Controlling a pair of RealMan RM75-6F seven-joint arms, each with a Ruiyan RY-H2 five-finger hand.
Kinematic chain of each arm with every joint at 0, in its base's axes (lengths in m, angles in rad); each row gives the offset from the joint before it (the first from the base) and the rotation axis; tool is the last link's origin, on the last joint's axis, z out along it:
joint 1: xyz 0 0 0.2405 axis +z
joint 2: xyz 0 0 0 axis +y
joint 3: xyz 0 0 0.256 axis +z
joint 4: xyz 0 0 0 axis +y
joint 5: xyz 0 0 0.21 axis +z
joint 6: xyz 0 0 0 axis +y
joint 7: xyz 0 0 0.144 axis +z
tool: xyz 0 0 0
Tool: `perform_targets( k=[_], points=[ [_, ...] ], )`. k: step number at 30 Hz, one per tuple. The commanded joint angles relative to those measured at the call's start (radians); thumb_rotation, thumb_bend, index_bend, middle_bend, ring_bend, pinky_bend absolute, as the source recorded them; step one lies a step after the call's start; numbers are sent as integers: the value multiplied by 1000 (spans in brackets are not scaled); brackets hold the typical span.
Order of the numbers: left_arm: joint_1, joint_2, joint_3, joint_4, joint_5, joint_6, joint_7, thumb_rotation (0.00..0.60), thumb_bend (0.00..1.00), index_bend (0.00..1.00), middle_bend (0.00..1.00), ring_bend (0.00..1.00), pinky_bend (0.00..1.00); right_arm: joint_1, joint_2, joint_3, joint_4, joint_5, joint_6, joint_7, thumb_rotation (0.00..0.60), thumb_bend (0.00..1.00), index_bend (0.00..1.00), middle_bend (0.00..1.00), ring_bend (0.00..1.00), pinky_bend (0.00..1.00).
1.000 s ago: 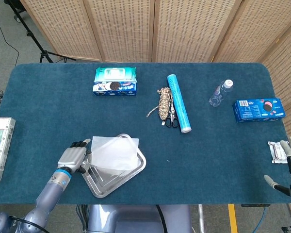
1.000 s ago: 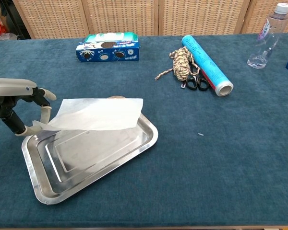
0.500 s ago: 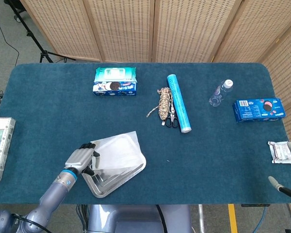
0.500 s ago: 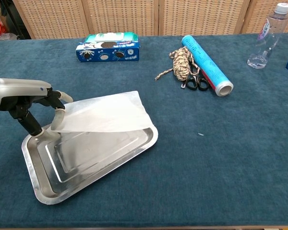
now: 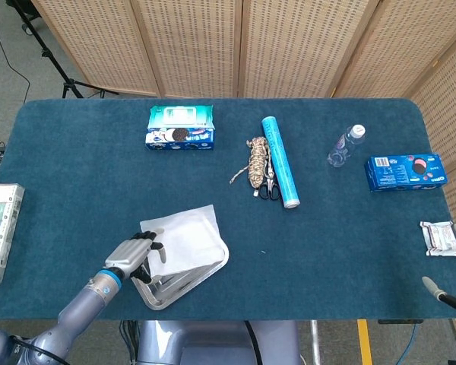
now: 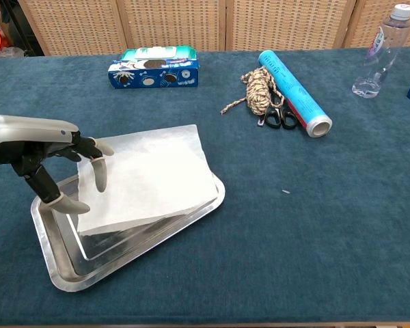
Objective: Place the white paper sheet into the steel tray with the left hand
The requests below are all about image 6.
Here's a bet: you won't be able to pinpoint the wicker folding screen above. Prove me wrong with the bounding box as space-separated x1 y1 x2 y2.
16 0 410 56

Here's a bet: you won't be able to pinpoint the clear plastic water bottle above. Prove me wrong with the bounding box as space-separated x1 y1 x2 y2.
351 3 410 99

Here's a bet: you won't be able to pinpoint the camouflage paracord bundle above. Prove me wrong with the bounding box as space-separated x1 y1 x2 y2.
220 66 285 117

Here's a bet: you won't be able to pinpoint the light blue cling film roll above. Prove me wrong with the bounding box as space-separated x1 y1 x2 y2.
258 50 333 138

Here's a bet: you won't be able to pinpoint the black handled scissors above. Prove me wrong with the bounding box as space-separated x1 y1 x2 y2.
258 89 298 131

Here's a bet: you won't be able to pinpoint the stainless steel tray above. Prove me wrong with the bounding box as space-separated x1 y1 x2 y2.
30 172 226 292

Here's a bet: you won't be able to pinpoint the teal blue table cloth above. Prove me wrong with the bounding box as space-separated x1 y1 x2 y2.
0 46 410 325

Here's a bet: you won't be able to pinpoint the blue cookie box with bears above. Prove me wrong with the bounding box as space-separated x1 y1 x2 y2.
107 57 200 90

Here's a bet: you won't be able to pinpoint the white paper sheet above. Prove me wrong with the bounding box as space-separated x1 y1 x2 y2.
77 124 219 236

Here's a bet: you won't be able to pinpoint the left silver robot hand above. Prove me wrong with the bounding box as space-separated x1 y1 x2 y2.
0 115 115 215

